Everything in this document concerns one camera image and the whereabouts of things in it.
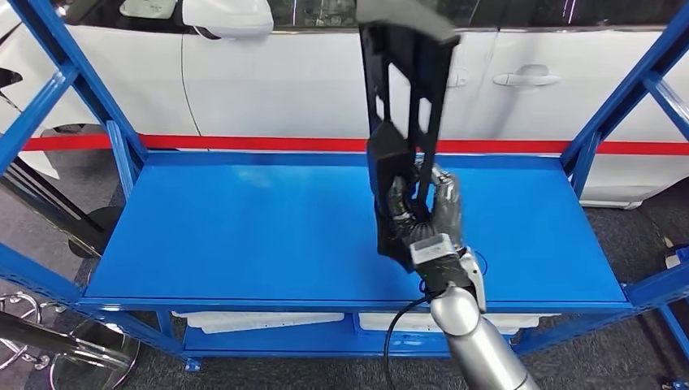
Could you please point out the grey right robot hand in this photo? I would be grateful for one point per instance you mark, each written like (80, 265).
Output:
(448, 210)

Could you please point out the black plastic frame part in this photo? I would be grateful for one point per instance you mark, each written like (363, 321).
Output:
(387, 161)

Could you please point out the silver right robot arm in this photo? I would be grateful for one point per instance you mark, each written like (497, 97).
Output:
(468, 334)

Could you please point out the blue metal shelf rack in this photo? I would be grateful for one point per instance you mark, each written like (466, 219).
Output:
(242, 231)

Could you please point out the white plastic tray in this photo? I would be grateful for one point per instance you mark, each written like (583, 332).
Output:
(398, 323)
(258, 321)

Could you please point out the red barrier belt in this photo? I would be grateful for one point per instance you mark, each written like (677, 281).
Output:
(269, 143)

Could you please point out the white car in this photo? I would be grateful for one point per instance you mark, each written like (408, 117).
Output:
(269, 81)

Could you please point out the white car side mirror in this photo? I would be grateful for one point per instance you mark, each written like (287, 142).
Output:
(231, 19)

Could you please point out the chrome stool base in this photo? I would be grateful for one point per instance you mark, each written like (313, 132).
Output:
(42, 363)

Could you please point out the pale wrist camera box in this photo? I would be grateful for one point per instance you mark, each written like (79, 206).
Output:
(433, 248)

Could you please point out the black round base plate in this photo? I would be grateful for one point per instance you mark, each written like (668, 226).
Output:
(107, 220)

